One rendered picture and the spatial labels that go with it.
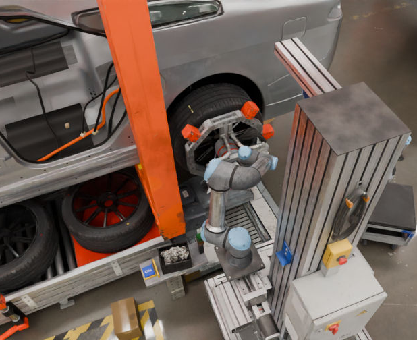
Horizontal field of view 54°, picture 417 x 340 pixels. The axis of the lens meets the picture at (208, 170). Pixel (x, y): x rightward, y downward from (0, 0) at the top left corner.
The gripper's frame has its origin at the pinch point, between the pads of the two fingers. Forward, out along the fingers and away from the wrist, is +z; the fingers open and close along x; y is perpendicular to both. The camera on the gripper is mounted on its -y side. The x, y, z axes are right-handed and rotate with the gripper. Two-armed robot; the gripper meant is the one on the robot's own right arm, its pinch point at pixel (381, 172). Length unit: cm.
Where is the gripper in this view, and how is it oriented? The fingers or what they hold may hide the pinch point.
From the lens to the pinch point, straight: 269.7
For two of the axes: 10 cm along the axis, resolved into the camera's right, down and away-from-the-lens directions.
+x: 4.7, 7.4, -4.8
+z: -0.5, 5.7, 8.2
